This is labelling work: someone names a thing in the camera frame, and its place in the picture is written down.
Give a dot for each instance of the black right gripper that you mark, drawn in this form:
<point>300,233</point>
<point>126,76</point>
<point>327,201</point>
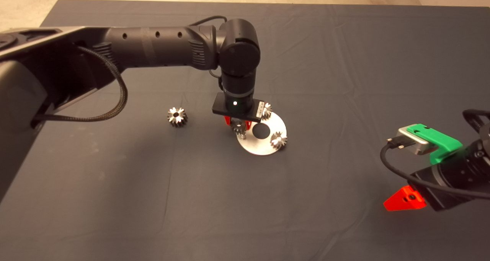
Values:
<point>448,180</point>

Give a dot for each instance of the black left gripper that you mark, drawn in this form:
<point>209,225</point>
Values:
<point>237,108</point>

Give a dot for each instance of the smaller steel gear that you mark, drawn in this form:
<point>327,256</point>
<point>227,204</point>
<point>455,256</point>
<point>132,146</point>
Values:
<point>278,140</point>
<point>267,110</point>
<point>238,128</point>

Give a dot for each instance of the larger steel gear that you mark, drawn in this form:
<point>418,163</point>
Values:
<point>177,116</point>

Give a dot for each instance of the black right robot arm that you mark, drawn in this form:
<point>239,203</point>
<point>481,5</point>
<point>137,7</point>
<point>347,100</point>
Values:
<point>484,157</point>

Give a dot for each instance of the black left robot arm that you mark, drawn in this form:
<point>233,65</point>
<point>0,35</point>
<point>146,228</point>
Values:
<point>164,46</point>

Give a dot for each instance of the round metal plate with hole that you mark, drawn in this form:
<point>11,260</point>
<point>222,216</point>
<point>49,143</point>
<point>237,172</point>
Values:
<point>260,148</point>

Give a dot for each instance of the dark grey table cloth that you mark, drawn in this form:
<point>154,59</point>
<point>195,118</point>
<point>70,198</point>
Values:
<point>245,199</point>

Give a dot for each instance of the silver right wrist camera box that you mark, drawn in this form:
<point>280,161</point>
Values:
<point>419,148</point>

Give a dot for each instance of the green right camera mount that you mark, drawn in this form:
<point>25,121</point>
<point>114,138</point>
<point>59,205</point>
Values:
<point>444,142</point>

